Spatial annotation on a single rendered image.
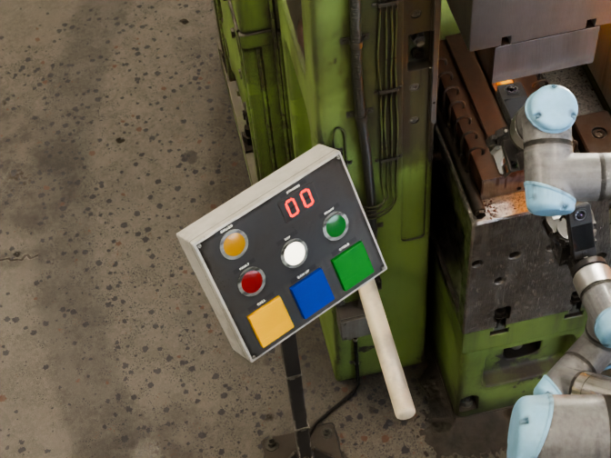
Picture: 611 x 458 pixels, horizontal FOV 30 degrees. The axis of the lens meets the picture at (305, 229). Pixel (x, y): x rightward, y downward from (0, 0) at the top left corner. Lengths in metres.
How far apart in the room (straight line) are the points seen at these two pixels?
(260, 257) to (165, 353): 1.27
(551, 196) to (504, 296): 0.95
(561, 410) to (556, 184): 0.34
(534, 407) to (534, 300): 1.08
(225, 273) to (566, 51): 0.75
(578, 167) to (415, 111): 0.69
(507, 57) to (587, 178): 0.44
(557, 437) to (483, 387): 1.40
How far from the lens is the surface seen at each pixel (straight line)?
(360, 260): 2.24
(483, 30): 2.08
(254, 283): 2.13
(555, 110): 1.77
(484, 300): 2.68
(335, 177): 2.17
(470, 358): 2.92
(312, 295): 2.20
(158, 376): 3.32
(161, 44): 4.16
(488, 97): 2.54
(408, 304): 2.99
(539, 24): 2.12
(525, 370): 3.11
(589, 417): 1.69
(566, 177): 1.77
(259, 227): 2.11
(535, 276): 2.66
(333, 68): 2.24
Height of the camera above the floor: 2.85
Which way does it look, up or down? 53 degrees down
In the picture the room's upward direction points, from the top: 6 degrees counter-clockwise
